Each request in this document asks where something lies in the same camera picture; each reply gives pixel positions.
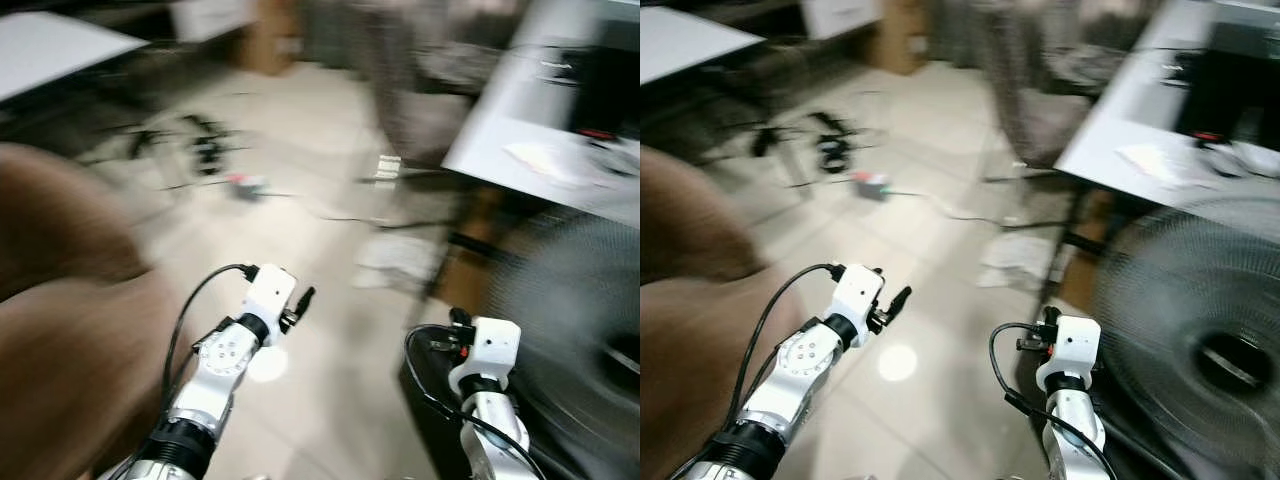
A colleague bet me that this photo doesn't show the brown sofa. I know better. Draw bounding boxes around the brown sofa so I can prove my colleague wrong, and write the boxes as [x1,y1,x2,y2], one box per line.
[0,142,201,480]
[640,145,801,480]

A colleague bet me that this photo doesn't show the grey fabric chair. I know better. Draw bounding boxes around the grey fabric chair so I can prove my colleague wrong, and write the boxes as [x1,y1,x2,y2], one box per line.
[985,0,1101,173]
[360,0,501,173]

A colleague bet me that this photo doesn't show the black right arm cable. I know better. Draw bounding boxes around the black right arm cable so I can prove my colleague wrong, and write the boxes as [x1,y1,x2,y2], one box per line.
[988,321,1119,480]
[403,324,546,480]

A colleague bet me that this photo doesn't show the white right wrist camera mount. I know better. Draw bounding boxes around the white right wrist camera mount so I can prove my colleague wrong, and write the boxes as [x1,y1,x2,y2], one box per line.
[448,317,521,393]
[1036,315,1101,391]

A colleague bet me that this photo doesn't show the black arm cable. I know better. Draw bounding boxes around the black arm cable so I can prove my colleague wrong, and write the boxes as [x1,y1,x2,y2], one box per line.
[403,324,546,480]
[988,321,1119,480]
[735,263,847,421]
[160,263,261,411]

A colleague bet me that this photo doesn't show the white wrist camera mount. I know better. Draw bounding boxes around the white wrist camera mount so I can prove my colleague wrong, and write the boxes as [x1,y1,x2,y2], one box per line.
[830,264,886,321]
[243,264,299,323]
[1036,315,1101,391]
[448,317,521,393]

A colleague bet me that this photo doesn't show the grey standing fan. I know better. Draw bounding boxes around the grey standing fan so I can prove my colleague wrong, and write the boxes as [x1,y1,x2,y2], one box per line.
[480,208,641,480]
[1090,195,1280,480]

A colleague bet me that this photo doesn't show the small white table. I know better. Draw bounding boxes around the small white table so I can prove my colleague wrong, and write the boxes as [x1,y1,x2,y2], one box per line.
[640,5,766,86]
[0,10,149,103]

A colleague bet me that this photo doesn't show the large white desk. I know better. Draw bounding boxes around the large white desk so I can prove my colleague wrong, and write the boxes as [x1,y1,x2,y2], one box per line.
[442,0,641,226]
[1055,0,1280,213]

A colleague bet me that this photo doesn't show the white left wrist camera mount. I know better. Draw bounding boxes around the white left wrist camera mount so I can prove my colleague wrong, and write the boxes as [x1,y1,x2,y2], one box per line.
[830,264,886,321]
[243,264,299,323]

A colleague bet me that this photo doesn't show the white cloth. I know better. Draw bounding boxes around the white cloth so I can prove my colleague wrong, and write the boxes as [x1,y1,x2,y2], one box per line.
[980,232,1066,291]
[355,232,446,296]

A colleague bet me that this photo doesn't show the white board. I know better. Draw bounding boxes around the white board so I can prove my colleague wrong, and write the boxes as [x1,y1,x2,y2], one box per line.
[170,0,256,41]
[800,0,886,39]

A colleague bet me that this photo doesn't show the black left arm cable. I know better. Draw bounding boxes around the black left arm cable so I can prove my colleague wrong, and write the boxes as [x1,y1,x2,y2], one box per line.
[160,263,261,411]
[735,263,847,421]

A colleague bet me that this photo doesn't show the brown cardboard box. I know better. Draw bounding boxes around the brown cardboard box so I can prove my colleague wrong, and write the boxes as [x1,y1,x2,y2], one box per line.
[240,0,301,76]
[868,0,931,76]

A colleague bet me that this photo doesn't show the black monitor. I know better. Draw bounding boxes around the black monitor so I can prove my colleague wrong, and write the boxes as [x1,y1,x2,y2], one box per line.
[570,45,641,141]
[1175,25,1280,141]

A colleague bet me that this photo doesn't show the black tangled floor cables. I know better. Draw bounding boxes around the black tangled floor cables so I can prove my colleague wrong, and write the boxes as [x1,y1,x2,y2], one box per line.
[130,112,241,177]
[750,110,871,177]

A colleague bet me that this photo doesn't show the white papers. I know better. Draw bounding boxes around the white papers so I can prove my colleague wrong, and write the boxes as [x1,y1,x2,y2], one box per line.
[1115,143,1201,187]
[503,140,591,183]

